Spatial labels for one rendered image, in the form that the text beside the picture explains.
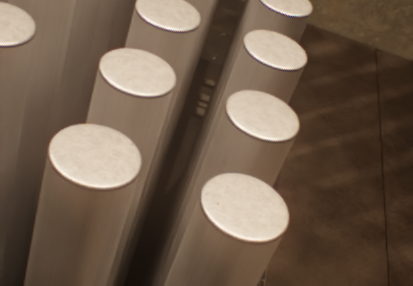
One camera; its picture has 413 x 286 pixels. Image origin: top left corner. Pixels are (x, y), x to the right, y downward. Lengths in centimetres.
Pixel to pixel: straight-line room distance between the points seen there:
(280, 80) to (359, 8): 334
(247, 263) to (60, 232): 34
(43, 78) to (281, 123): 69
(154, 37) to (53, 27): 26
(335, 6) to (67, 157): 392
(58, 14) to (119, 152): 60
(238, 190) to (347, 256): 208
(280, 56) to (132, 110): 43
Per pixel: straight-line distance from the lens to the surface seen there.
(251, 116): 139
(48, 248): 129
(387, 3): 494
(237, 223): 115
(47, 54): 177
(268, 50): 164
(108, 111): 141
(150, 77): 140
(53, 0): 168
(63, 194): 118
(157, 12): 164
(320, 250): 321
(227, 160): 142
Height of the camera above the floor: 214
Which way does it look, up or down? 37 degrees down
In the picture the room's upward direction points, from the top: 21 degrees clockwise
